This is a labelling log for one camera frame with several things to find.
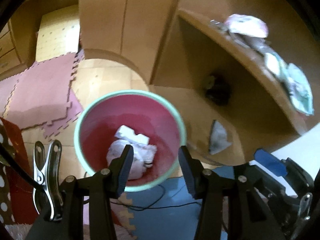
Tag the light pink foam mat piece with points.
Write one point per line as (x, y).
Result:
(57, 130)

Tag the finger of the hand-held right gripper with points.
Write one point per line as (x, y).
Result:
(270, 162)

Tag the mint printed plastic package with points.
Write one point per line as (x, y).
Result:
(300, 92)

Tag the blue foam floor mat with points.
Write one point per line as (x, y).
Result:
(155, 220)

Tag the yellow dotted mat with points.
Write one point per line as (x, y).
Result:
(57, 35)

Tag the metal spring clamp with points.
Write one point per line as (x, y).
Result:
(50, 170)
(305, 205)

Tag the red bin with green rim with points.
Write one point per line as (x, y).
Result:
(100, 120)

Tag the wooden drawer desk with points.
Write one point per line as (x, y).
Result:
(7, 45)

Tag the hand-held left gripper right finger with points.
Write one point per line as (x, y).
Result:
(187, 173)

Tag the pink foam floor mat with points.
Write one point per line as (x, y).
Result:
(42, 92)

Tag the wooden cabinet with doors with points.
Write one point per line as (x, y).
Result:
(112, 17)

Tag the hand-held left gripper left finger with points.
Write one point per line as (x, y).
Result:
(125, 172)

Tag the white plastic bag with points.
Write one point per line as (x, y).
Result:
(142, 155)

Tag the grey white crumpled wrapper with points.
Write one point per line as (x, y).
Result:
(218, 137)

